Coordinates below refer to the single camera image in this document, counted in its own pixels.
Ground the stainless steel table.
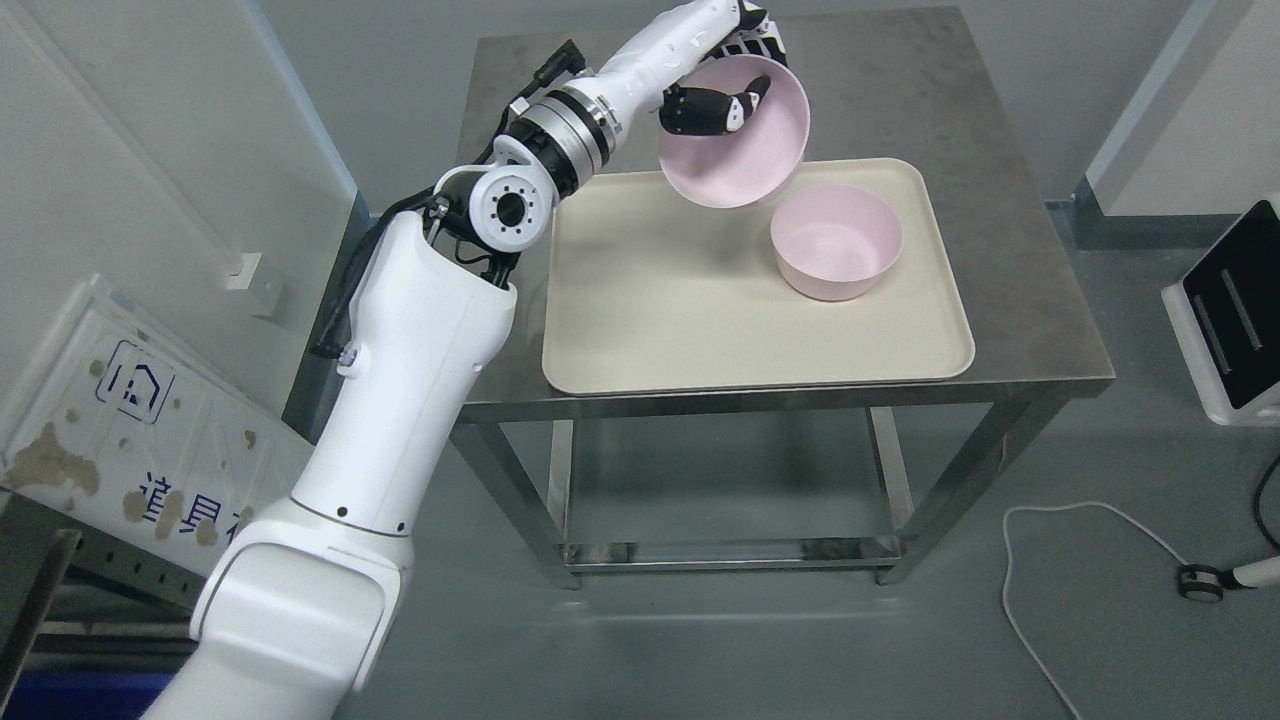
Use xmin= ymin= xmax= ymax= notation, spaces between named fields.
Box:
xmin=451 ymin=6 xmax=1115 ymax=591

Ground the metal shelf rack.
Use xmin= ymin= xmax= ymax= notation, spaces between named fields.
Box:
xmin=1 ymin=491 xmax=204 ymax=714

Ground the white stained sign board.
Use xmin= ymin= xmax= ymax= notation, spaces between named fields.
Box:
xmin=3 ymin=275 xmax=312 ymax=574

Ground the black white robotic hand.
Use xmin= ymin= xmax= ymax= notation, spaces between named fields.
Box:
xmin=579 ymin=1 xmax=788 ymax=138

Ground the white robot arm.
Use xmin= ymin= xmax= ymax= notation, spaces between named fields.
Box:
xmin=145 ymin=72 xmax=662 ymax=719

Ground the blue bin at corner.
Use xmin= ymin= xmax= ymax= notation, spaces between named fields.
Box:
xmin=3 ymin=671 xmax=173 ymax=719

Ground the pink bowl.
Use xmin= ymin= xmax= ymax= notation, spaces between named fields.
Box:
xmin=769 ymin=184 xmax=905 ymax=302
xmin=659 ymin=54 xmax=810 ymax=209

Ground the beige plastic tray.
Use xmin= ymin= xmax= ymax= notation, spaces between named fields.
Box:
xmin=541 ymin=158 xmax=977 ymax=396

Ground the caster wheel stand leg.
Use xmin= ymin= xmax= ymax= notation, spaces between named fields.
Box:
xmin=1176 ymin=556 xmax=1279 ymax=603

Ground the white black device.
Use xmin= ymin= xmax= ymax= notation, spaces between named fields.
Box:
xmin=1161 ymin=193 xmax=1279 ymax=427

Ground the white wall socket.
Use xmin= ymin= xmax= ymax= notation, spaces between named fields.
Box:
xmin=225 ymin=252 xmax=285 ymax=319

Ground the white floor cable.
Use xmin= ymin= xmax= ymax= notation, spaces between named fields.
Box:
xmin=1001 ymin=501 xmax=1190 ymax=720

